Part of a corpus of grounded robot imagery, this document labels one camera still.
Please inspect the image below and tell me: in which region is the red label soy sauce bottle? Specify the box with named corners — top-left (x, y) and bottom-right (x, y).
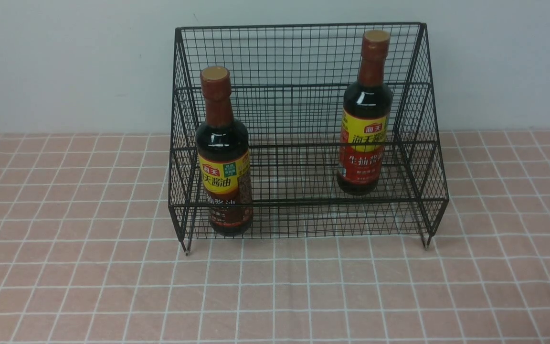
top-left (336, 29), bottom-right (393, 196)

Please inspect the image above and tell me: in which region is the pink checkered tablecloth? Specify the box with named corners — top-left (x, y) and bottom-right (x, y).
top-left (0, 131), bottom-right (550, 344)

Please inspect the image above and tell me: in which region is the black wire mesh rack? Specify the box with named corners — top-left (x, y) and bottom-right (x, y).
top-left (168, 21), bottom-right (449, 254)

